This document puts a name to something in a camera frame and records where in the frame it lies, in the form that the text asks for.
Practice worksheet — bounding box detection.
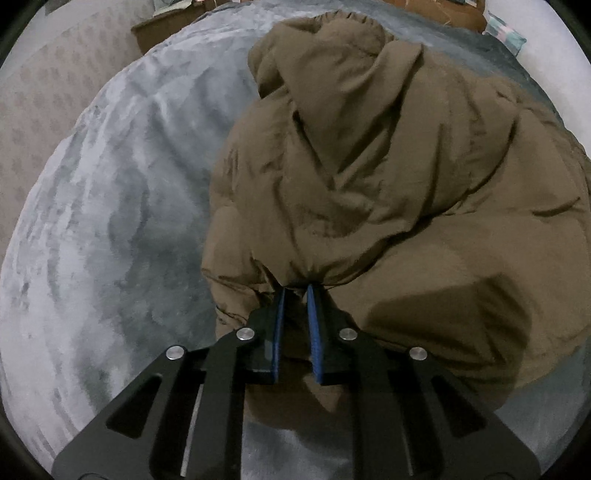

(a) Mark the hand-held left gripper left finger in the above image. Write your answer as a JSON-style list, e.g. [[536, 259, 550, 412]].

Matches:
[[51, 286, 290, 480]]

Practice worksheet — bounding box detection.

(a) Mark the carved wooden headboard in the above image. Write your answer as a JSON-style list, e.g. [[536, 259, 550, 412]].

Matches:
[[381, 0, 490, 34]]

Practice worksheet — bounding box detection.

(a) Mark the plaid pastel pillow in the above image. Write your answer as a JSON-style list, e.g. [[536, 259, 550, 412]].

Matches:
[[482, 11, 528, 57]]

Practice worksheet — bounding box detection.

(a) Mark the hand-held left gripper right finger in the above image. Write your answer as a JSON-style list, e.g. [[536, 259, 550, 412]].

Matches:
[[306, 282, 542, 480]]

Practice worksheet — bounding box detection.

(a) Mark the olive brown padded jacket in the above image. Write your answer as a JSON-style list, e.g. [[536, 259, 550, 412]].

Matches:
[[201, 11, 591, 428]]

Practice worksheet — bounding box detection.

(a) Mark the grey plush blanket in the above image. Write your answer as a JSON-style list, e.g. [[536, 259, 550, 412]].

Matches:
[[0, 0, 591, 480]]

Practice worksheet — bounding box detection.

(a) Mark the dark wooden nightstand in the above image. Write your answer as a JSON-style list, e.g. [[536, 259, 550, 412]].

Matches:
[[131, 8, 211, 57]]

